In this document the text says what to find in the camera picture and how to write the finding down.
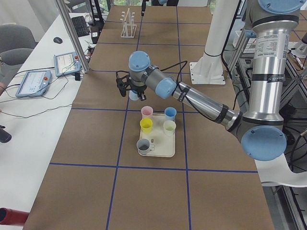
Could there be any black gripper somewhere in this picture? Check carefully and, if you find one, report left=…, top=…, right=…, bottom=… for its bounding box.
left=141, top=0, right=147, bottom=16
left=116, top=70, right=146, bottom=101

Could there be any light blue plastic cup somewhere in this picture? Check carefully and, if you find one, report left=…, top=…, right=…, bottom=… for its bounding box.
left=129, top=90, right=139, bottom=101

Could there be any yellow plastic cup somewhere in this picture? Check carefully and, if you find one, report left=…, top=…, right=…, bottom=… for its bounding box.
left=140, top=118, right=153, bottom=134

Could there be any grey plastic cup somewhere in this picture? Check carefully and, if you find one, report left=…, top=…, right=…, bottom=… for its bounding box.
left=136, top=138, right=150, bottom=155

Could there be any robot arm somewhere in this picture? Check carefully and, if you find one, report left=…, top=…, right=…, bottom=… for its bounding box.
left=116, top=0, right=304, bottom=161
left=141, top=0, right=179, bottom=17

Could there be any pink plastic cup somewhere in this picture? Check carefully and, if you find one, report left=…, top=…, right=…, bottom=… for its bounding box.
left=141, top=106, right=153, bottom=118

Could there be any pale green plastic cup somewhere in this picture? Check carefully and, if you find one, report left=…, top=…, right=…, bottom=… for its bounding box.
left=163, top=120, right=177, bottom=136

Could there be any cream plastic tray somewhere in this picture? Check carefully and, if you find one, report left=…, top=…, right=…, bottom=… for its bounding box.
left=138, top=113, right=176, bottom=158

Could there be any black keyboard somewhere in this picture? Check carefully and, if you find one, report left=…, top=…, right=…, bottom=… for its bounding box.
left=71, top=16, right=89, bottom=37

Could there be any far teach pendant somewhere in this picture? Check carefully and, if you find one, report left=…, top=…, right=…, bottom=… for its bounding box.
left=53, top=52, right=81, bottom=77

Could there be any teach pendant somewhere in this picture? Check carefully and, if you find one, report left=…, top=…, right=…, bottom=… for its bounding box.
left=53, top=52, right=81, bottom=77
left=15, top=70, right=52, bottom=98

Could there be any black computer mouse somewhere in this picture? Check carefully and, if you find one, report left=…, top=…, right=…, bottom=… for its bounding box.
left=53, top=37, right=63, bottom=44

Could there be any near teach pendant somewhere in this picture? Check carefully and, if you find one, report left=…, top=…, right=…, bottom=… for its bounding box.
left=15, top=70, right=52, bottom=98

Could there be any grey office chair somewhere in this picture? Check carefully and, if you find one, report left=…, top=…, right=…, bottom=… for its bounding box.
left=0, top=24, right=37, bottom=66

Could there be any white chair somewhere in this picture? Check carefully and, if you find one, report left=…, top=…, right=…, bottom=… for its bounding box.
left=255, top=154, right=307, bottom=187

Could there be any red cylinder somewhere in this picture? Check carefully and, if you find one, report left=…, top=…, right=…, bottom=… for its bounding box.
left=0, top=207, right=29, bottom=226

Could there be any white wire cup rack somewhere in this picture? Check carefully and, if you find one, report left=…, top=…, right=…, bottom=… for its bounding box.
left=120, top=8, right=137, bottom=38

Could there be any aluminium frame post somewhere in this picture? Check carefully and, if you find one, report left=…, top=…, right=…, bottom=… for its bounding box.
left=55, top=0, right=90, bottom=73

